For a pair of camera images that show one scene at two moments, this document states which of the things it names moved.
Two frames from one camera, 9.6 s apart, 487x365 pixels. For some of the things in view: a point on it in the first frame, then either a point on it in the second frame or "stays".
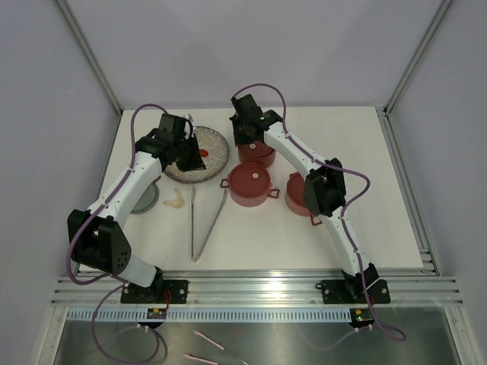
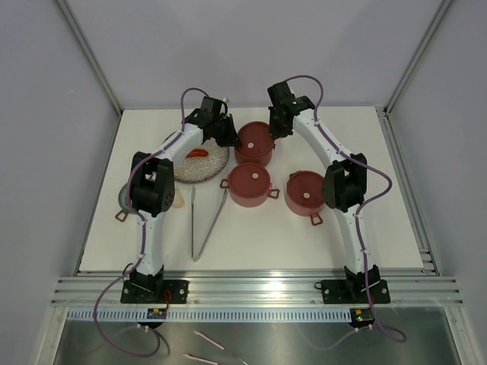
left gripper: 196,163 -> 231,139
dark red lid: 295,188 stays
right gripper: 239,140 -> 274,131
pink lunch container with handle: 294,198 stays
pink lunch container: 249,184 stays
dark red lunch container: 256,152 stays
